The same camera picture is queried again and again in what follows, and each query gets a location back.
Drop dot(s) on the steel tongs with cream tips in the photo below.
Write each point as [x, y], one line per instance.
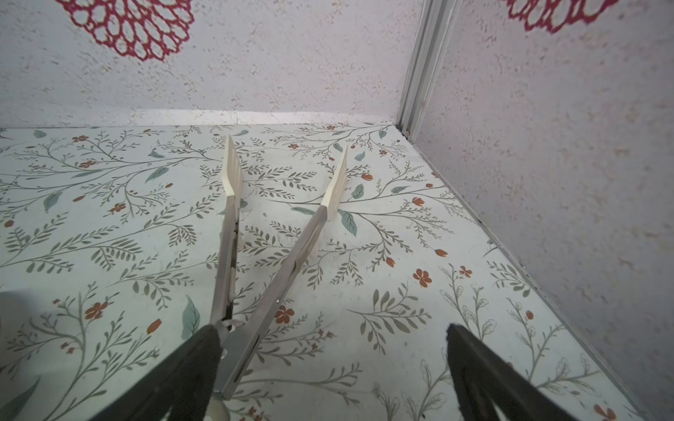
[240, 341]

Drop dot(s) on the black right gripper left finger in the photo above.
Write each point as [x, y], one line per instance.
[179, 388]

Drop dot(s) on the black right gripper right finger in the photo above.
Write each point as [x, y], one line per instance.
[486, 387]

